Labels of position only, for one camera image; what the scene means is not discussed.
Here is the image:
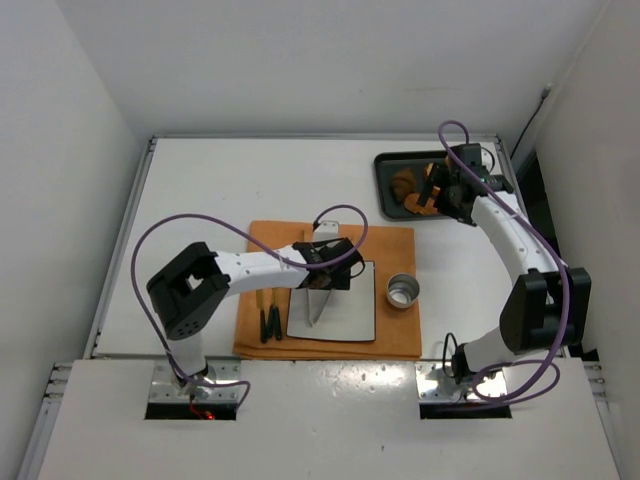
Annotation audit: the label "stainless steel tongs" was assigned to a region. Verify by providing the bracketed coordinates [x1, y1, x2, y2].
[307, 289, 331, 327]

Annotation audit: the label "toasted bread slice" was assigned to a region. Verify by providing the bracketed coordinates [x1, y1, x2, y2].
[403, 193, 439, 217]

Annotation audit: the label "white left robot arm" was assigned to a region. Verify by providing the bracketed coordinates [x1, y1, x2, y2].
[146, 238, 364, 386]

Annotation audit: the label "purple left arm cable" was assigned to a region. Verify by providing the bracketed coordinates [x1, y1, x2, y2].
[130, 203, 370, 412]

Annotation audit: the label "cream mug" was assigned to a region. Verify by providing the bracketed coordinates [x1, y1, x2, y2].
[386, 273, 420, 310]

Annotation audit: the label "black wall cable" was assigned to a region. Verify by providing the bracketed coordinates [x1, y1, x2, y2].
[510, 88, 550, 161]

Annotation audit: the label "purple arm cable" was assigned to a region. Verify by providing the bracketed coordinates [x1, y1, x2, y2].
[438, 120, 572, 402]
[130, 203, 370, 412]

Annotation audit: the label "orange bread roll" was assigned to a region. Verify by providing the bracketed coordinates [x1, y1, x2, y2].
[424, 163, 438, 189]

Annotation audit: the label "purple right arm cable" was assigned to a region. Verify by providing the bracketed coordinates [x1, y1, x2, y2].
[438, 120, 572, 402]

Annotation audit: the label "orange cloth placemat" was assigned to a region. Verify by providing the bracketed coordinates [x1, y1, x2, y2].
[233, 226, 422, 360]

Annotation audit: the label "white square plate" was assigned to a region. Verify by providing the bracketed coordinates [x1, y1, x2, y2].
[286, 261, 375, 342]

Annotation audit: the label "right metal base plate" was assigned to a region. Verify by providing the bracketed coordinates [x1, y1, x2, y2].
[414, 361, 507, 405]

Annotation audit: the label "brown croissant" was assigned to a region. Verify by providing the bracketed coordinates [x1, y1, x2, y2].
[391, 168, 417, 203]

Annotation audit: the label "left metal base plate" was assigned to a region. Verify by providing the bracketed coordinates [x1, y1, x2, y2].
[148, 360, 242, 405]

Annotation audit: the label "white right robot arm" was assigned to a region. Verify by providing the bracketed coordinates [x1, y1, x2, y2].
[374, 143, 592, 382]

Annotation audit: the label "green handled gold spoon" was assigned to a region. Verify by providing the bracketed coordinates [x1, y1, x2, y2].
[270, 289, 283, 341]

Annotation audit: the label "metal base plate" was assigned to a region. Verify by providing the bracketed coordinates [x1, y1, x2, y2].
[148, 360, 242, 405]
[414, 361, 507, 405]

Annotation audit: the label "black baking tray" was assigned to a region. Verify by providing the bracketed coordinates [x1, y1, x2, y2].
[373, 150, 446, 221]

